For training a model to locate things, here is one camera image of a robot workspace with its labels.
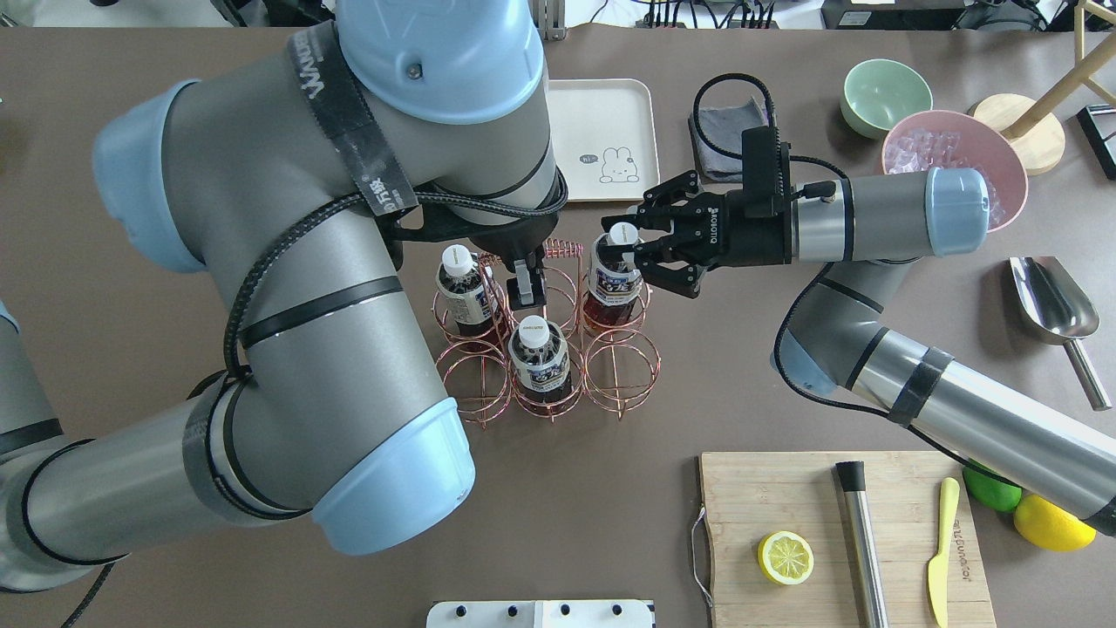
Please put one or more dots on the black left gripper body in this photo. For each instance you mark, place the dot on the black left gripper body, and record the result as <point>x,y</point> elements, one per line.
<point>509,239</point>

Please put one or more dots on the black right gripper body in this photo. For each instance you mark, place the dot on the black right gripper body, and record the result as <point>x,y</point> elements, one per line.
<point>751,237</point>

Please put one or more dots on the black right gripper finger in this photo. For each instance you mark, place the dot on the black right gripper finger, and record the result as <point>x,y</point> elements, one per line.
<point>661,266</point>
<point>665,207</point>

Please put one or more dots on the tea bottle white cap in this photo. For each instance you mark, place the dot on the tea bottle white cap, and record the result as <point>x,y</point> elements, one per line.
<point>613,286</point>

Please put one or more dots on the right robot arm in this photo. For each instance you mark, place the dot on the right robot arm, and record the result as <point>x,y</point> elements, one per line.
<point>866,232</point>

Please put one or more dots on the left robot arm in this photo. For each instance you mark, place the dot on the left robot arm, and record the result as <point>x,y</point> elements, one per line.
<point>293,182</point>

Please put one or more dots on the cream serving tray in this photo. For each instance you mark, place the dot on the cream serving tray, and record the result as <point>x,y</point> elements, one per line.
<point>604,138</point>

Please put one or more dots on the grey folded cloth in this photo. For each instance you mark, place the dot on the grey folded cloth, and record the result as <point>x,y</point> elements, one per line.
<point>716,136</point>

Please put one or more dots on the green empty bowl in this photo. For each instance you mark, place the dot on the green empty bowl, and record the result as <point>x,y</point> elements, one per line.
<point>878,93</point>

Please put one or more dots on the pink bowl with ice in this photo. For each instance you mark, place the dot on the pink bowl with ice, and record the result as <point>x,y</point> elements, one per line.
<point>939,138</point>

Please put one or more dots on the bamboo cutting board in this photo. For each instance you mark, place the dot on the bamboo cutting board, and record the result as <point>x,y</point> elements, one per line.
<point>749,495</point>

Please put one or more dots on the half lemon slice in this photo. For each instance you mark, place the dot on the half lemon slice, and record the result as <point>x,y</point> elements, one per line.
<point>785,558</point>

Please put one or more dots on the wooden glass drying tree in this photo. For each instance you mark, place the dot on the wooden glass drying tree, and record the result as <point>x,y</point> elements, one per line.
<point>1029,125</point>

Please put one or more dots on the steel ice scoop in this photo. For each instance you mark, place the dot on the steel ice scoop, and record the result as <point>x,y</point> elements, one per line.
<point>1062,314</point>

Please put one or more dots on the green lime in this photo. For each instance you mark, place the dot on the green lime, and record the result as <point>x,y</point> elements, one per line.
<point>995,494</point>

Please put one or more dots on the steel muddler black tip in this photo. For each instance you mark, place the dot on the steel muddler black tip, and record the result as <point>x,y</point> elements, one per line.
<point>852,479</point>

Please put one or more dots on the yellow plastic knife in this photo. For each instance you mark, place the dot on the yellow plastic knife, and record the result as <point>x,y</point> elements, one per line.
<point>937,568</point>

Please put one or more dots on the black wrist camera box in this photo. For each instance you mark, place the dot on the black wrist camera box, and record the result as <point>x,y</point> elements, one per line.
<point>765,171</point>

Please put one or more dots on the copper wire bottle basket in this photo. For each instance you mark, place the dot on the copper wire bottle basket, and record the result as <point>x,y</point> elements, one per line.
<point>588,345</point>

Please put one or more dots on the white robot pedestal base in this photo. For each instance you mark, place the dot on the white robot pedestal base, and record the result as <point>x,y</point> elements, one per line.
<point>543,613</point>

